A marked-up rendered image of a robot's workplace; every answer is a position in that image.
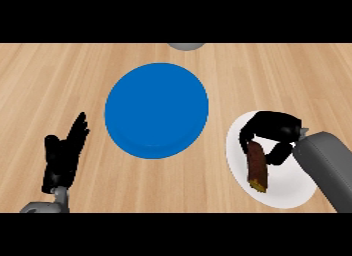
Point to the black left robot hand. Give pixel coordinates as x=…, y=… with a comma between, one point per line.
x=62, y=160

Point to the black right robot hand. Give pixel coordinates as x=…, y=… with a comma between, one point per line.
x=276, y=126

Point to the brown sweet potato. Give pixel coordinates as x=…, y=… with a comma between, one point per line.
x=258, y=166

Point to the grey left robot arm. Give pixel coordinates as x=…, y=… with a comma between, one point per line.
x=50, y=202

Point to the white plate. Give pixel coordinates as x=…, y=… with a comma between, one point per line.
x=287, y=181

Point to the blue plate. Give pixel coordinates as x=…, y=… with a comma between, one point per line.
x=156, y=110

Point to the grey round object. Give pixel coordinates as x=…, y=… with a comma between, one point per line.
x=186, y=46

